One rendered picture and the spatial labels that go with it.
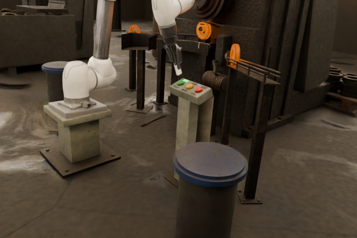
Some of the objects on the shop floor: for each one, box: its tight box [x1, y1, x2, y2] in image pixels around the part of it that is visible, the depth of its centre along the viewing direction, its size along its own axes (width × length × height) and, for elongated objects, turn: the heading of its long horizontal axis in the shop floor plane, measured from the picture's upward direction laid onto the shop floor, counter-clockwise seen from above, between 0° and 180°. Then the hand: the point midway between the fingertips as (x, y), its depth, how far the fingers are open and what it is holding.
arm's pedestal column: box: [39, 119, 121, 179], centre depth 203 cm, size 40×40×31 cm
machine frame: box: [168, 0, 315, 139], centre depth 278 cm, size 73×108×176 cm
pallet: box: [322, 67, 357, 115], centre depth 380 cm, size 120×82×44 cm
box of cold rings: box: [0, 9, 78, 76], centre depth 422 cm, size 103×83×79 cm
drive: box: [288, 0, 343, 115], centre depth 323 cm, size 104×95×178 cm
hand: (177, 68), depth 167 cm, fingers closed
